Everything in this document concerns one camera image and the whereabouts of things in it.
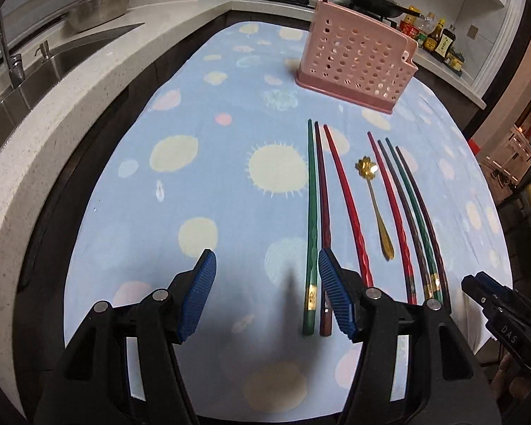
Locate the metal colander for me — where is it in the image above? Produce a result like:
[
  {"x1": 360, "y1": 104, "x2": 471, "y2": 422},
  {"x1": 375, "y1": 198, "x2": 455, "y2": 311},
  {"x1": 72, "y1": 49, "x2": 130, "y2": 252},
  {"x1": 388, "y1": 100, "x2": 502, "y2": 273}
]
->
[{"x1": 64, "y1": 0, "x2": 136, "y2": 33}]

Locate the stainless steel sink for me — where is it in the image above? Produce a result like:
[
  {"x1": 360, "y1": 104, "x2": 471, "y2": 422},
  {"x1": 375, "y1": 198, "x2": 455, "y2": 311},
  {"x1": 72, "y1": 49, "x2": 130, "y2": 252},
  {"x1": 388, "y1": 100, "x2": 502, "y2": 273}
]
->
[{"x1": 0, "y1": 22, "x2": 147, "y2": 134}]

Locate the brown sauce bottle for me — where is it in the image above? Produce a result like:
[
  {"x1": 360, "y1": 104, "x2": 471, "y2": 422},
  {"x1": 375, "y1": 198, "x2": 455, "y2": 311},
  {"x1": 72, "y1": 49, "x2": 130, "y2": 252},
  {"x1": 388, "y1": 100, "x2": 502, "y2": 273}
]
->
[{"x1": 423, "y1": 18, "x2": 446, "y2": 53}]

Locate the white stone countertop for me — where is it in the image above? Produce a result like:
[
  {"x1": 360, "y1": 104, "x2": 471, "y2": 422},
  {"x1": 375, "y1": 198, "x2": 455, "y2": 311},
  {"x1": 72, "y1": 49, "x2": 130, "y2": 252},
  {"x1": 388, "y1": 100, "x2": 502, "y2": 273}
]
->
[{"x1": 0, "y1": 0, "x2": 487, "y2": 417}]

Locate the dark soy sauce bottle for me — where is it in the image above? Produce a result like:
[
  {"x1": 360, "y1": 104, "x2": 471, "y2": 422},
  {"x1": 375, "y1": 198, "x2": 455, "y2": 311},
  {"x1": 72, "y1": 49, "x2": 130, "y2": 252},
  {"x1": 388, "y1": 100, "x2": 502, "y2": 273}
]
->
[{"x1": 434, "y1": 27, "x2": 456, "y2": 59}]

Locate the chrome faucet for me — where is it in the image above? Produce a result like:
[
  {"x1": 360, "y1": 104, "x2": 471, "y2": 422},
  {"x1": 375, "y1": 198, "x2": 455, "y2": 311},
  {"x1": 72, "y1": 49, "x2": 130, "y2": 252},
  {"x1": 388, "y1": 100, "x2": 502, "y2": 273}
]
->
[{"x1": 0, "y1": 9, "x2": 27, "y2": 89}]

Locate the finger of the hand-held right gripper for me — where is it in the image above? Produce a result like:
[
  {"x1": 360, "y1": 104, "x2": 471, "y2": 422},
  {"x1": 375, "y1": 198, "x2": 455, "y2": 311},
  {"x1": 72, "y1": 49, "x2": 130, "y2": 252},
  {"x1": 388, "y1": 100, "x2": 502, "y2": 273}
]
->
[
  {"x1": 461, "y1": 276, "x2": 496, "y2": 315},
  {"x1": 475, "y1": 271, "x2": 514, "y2": 302}
]

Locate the blue printed tablecloth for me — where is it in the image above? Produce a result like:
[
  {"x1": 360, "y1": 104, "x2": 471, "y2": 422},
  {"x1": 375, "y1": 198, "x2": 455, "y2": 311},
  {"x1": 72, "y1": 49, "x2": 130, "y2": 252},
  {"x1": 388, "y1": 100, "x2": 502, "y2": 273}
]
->
[{"x1": 63, "y1": 21, "x2": 514, "y2": 412}]

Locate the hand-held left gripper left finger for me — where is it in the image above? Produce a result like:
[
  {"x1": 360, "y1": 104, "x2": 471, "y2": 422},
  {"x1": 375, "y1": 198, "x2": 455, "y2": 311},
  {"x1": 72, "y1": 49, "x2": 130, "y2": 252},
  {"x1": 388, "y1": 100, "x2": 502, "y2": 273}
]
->
[{"x1": 35, "y1": 249, "x2": 217, "y2": 425}]

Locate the green chopstick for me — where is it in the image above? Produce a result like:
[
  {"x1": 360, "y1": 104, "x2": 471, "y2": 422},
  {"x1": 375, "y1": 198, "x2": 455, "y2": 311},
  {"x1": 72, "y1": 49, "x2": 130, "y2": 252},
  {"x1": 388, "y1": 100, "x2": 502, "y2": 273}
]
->
[
  {"x1": 302, "y1": 119, "x2": 318, "y2": 336},
  {"x1": 385, "y1": 137, "x2": 443, "y2": 302}
]

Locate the brown chopstick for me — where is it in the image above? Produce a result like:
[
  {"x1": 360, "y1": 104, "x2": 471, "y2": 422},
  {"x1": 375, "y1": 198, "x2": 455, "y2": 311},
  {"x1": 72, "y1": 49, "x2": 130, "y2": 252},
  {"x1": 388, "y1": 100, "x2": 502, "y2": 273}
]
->
[{"x1": 377, "y1": 139, "x2": 431, "y2": 302}]

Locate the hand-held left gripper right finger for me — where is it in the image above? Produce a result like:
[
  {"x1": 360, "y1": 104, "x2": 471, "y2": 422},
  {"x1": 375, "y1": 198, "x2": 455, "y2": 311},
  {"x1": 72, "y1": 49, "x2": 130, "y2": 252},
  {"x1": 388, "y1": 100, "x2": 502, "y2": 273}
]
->
[{"x1": 318, "y1": 248, "x2": 501, "y2": 425}]

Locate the pink perforated utensil basket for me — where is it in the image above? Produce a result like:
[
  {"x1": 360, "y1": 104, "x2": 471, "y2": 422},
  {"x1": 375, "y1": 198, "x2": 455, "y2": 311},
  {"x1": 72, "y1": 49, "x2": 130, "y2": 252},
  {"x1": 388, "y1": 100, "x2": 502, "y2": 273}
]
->
[{"x1": 295, "y1": 0, "x2": 419, "y2": 115}]

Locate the red chopstick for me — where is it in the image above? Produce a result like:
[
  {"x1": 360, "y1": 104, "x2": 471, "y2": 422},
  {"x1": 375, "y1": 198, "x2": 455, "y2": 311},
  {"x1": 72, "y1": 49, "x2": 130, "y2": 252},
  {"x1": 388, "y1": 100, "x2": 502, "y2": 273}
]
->
[
  {"x1": 322, "y1": 124, "x2": 375, "y2": 288},
  {"x1": 367, "y1": 131, "x2": 417, "y2": 305}
]

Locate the purple chopstick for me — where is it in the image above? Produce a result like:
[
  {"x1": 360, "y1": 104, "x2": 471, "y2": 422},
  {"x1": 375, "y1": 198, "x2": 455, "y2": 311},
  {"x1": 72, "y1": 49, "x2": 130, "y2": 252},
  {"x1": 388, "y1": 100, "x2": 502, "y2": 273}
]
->
[{"x1": 395, "y1": 145, "x2": 452, "y2": 313}]

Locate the gold flower spoon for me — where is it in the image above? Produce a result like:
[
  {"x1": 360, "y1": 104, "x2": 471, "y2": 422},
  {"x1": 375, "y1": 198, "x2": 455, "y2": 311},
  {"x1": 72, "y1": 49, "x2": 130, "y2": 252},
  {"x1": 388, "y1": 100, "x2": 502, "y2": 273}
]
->
[{"x1": 355, "y1": 156, "x2": 395, "y2": 261}]

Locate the white cabinet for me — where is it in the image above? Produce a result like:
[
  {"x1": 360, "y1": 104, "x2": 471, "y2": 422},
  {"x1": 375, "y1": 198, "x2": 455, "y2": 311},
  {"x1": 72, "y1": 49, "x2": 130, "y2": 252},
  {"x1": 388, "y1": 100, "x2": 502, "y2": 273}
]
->
[{"x1": 487, "y1": 133, "x2": 531, "y2": 173}]

